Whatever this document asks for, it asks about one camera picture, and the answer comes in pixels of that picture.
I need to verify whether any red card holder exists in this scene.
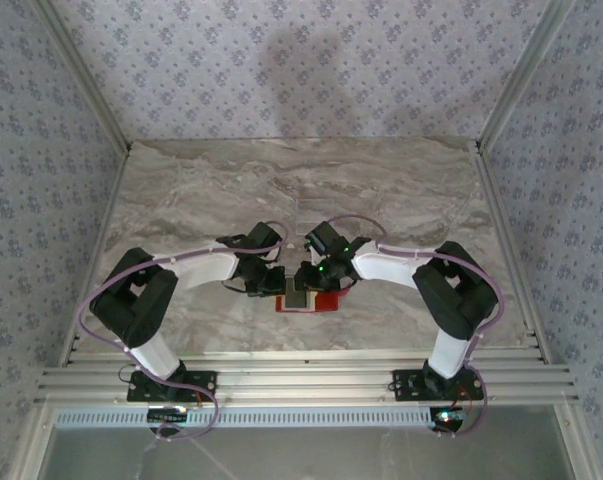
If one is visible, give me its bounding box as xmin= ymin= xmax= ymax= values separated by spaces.
xmin=274 ymin=289 xmax=342 ymax=315

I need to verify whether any left black controller board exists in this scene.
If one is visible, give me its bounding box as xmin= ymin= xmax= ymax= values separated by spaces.
xmin=147 ymin=407 xmax=190 ymax=425

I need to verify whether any black controller board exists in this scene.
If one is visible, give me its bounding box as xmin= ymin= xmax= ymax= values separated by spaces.
xmin=429 ymin=406 xmax=471 ymax=432
xmin=147 ymin=407 xmax=190 ymax=425

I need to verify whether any right black controller board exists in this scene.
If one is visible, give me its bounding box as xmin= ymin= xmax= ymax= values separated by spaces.
xmin=429 ymin=406 xmax=471 ymax=432

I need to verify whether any aluminium mounting rail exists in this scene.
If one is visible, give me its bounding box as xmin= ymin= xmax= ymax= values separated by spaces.
xmin=34 ymin=349 xmax=581 ymax=406

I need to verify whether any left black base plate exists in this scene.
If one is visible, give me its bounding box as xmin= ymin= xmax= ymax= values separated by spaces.
xmin=126 ymin=370 xmax=218 ymax=403

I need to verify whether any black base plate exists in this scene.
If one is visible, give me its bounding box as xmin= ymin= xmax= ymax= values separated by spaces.
xmin=126 ymin=370 xmax=218 ymax=403
xmin=391 ymin=368 xmax=485 ymax=401

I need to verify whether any grey slotted cable duct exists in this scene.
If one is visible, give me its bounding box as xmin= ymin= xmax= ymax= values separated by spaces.
xmin=53 ymin=404 xmax=435 ymax=430

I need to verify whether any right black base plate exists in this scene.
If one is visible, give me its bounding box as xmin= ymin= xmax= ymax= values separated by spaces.
xmin=391 ymin=368 xmax=485 ymax=401

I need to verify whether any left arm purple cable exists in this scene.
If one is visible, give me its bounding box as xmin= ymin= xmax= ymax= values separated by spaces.
xmin=78 ymin=222 xmax=288 ymax=442

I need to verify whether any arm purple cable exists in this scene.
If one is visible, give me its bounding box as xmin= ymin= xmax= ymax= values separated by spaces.
xmin=78 ymin=222 xmax=288 ymax=442
xmin=325 ymin=214 xmax=507 ymax=441

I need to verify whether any aluminium side rail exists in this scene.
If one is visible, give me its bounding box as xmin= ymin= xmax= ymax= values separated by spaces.
xmin=58 ymin=142 xmax=135 ymax=369
xmin=473 ymin=139 xmax=552 ymax=365

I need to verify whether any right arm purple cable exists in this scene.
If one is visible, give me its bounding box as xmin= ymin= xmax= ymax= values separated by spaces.
xmin=325 ymin=214 xmax=507 ymax=441

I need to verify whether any aluminium corner post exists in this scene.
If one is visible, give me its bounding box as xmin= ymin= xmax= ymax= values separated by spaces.
xmin=478 ymin=0 xmax=578 ymax=151
xmin=30 ymin=0 xmax=133 ymax=154

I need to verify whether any aluminium frame bar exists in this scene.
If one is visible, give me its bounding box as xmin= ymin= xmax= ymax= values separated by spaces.
xmin=10 ymin=402 xmax=57 ymax=480
xmin=555 ymin=402 xmax=603 ymax=480

